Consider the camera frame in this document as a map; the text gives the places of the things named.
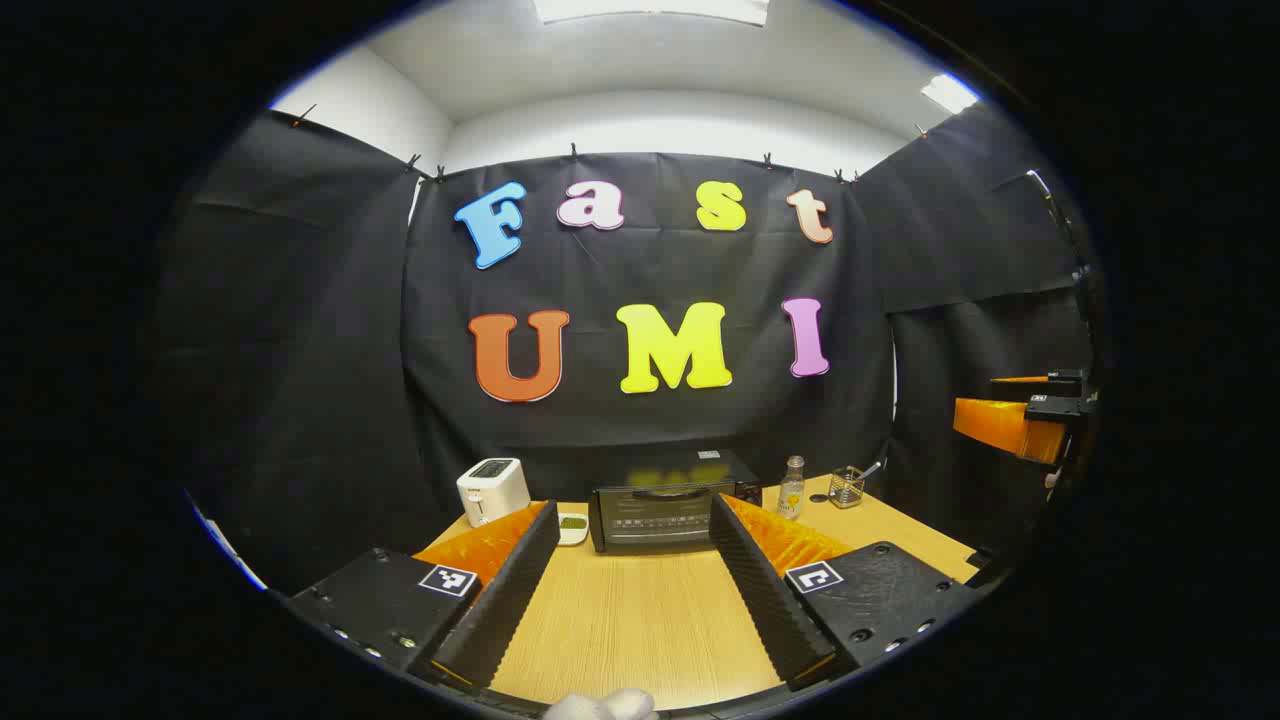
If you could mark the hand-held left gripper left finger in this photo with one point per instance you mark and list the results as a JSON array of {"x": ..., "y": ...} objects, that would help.
[{"x": 500, "y": 600}]

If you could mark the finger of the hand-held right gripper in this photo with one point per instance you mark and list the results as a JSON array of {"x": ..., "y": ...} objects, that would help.
[
  {"x": 1065, "y": 380},
  {"x": 1000, "y": 425}
]

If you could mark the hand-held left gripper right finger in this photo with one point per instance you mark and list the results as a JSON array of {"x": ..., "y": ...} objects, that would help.
[{"x": 770, "y": 600}]

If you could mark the black electric oven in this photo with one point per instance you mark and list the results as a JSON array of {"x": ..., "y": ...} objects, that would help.
[{"x": 660, "y": 515}]

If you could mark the white divided snack dish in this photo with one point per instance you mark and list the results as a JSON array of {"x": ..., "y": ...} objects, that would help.
[{"x": 572, "y": 528}]

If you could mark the white toaster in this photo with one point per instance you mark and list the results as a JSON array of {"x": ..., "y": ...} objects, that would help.
[{"x": 492, "y": 490}]

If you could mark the clear glass bottle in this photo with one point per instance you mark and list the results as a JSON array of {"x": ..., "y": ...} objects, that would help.
[{"x": 791, "y": 490}]

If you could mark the black backdrop cloth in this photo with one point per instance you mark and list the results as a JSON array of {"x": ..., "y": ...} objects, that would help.
[{"x": 300, "y": 350}]

